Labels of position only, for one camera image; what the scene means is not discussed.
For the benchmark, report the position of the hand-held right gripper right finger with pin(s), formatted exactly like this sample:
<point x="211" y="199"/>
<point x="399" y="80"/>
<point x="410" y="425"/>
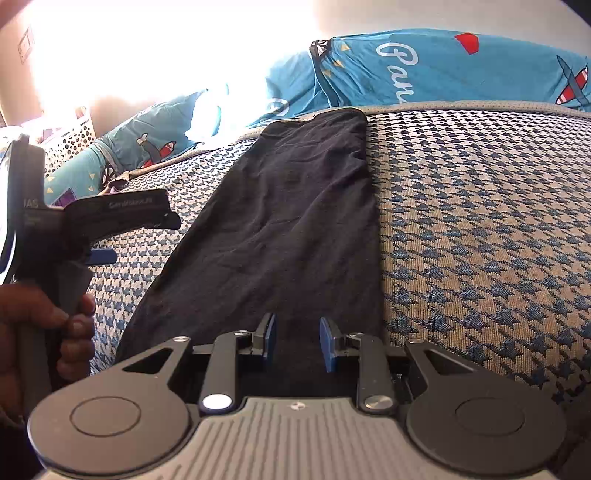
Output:
<point x="328" y="344"/>

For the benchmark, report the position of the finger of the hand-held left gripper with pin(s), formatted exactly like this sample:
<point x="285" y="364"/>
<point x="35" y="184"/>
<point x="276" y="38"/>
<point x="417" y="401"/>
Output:
<point x="168" y="221"/>
<point x="104" y="257"/>

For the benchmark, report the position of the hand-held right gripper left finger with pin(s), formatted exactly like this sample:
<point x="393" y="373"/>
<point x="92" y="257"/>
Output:
<point x="271" y="339"/>

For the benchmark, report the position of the black t-shirt with red print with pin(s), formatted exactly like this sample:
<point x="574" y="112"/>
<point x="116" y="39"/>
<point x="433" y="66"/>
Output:
<point x="286" y="230"/>

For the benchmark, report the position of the person's left hand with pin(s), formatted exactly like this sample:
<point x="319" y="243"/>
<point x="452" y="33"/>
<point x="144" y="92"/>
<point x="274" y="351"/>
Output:
<point x="76" y="341"/>

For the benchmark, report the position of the purple cloth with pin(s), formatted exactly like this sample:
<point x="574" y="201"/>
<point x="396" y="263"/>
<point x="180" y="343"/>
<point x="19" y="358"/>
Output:
<point x="65" y="197"/>

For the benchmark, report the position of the white perforated laundry basket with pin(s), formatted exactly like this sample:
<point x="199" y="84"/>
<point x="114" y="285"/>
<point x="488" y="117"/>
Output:
<point x="74" y="138"/>

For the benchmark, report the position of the cardboard box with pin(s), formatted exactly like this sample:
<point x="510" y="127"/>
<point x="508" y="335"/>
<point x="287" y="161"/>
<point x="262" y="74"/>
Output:
<point x="18" y="60"/>

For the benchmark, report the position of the blue airplane print bed sheet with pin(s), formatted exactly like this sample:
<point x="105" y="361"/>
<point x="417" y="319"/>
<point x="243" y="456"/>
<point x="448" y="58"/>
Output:
<point x="461" y="69"/>

